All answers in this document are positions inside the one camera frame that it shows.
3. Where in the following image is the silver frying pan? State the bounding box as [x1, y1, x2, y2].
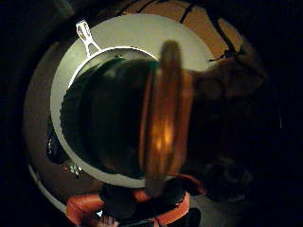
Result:
[66, 19, 160, 96]

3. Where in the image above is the person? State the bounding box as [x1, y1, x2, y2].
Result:
[65, 173, 204, 227]

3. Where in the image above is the black cable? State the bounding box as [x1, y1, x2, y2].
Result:
[206, 10, 245, 63]
[178, 2, 196, 25]

